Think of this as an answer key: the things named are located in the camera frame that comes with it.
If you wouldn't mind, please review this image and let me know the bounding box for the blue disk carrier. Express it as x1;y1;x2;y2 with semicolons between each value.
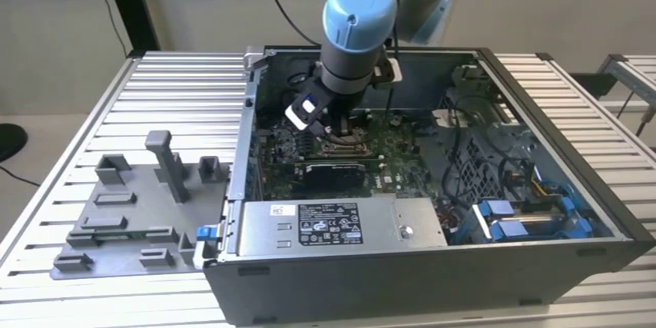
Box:
490;217;596;243
471;199;579;225

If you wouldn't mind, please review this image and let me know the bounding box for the metal drive cage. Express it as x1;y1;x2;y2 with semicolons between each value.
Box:
415;85;539;206

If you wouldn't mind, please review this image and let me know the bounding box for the black power supply label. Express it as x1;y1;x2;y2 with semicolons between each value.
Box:
298;203;363;247

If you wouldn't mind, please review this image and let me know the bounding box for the black round chair base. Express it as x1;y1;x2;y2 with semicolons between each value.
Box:
0;123;28;163

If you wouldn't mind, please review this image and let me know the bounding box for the black camera cable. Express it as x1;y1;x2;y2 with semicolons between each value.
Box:
384;34;402;124

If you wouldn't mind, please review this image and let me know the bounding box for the black metal post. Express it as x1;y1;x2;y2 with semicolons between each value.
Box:
100;0;162;51

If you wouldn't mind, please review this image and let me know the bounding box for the grey parts rack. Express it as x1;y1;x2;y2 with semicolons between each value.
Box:
48;130;232;281

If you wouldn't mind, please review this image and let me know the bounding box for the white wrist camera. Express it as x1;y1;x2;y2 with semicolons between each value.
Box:
284;89;332;132

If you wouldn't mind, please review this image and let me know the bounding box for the CPU socket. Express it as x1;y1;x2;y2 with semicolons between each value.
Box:
320;138;375;157

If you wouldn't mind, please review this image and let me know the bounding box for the silver power supply unit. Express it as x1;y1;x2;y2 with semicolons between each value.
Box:
236;196;448;258

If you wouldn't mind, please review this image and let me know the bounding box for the aluminium side table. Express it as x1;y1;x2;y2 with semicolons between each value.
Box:
596;53;656;116

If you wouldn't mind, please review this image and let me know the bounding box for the green motherboard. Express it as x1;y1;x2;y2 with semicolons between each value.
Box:
254;111;442;204

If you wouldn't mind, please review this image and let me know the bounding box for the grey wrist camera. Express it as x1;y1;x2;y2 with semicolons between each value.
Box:
372;57;406;88

